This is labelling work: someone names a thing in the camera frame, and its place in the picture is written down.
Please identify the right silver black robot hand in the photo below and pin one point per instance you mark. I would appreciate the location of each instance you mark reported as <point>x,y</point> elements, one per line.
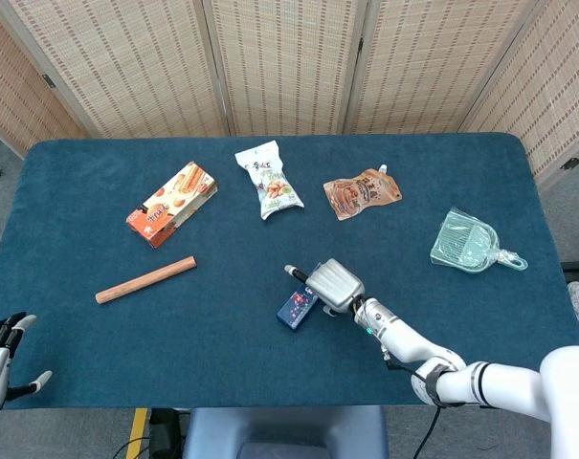
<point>337,287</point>

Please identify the blue glasses case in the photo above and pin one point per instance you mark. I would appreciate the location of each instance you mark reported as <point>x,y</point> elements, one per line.
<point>296,308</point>

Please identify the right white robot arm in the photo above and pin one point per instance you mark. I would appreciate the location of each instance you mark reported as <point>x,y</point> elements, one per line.
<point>485,378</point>

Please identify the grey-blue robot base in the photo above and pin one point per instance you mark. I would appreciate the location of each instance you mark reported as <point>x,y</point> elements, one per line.
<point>279,430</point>

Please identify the orange spout pouch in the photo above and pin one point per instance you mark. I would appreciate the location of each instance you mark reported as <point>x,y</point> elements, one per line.
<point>361,193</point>

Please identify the white nut snack bag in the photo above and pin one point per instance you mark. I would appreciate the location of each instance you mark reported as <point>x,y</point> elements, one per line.
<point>272,186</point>

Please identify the green dustpan in plastic bag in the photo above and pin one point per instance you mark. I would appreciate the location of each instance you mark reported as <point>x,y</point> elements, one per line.
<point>461,239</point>

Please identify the wooden rolling pin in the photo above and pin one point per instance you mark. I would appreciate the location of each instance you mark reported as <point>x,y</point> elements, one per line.
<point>145,279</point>

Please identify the blue table cloth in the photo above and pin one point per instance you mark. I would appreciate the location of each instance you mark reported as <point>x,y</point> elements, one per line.
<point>174,354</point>

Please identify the orange biscuit carton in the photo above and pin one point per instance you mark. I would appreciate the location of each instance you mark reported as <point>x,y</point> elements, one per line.
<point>174,201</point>

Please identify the woven bamboo screen panel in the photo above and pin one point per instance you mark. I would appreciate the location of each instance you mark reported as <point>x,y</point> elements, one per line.
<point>428,67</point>
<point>557,95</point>
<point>284,67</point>
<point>11,95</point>
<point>126,72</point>

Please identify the black bar on floor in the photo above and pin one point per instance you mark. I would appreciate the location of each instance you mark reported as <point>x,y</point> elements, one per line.
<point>578,266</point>

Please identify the black screen foot bracket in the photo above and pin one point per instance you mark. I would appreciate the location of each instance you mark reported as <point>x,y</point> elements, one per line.
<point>571,163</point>

